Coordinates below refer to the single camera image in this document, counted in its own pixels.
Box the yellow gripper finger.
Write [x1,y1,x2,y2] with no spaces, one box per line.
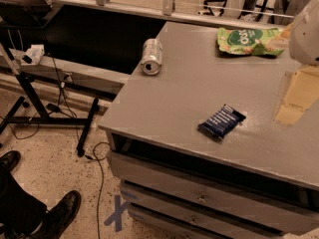
[275,65,319,125]

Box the blue rxbar blueberry bar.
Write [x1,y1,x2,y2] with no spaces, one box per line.
[197,105,246,139]

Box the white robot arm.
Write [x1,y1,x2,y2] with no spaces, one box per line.
[270,0,319,125]

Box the green rice chip bag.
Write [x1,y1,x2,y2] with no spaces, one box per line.
[217,28,284,56]

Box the grey drawer cabinet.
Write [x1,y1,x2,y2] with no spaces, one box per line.
[100,23,319,239]

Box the silver soda can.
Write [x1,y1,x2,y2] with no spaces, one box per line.
[141,39,162,75]

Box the black power adapter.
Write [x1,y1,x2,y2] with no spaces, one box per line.
[46,103,61,113]

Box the black metal stand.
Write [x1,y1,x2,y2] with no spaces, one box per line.
[0,43,100,157]

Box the white box on stand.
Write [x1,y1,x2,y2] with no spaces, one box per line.
[21,45,45,65]

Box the black right shoe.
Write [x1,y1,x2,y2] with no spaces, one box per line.
[31,190,81,239]

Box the black shoe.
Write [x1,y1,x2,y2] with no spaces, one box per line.
[31,190,81,239]
[0,150,21,173]

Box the black left shoe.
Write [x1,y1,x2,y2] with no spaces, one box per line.
[0,150,21,173]

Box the dark trouser leg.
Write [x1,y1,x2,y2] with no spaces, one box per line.
[0,168,47,235]

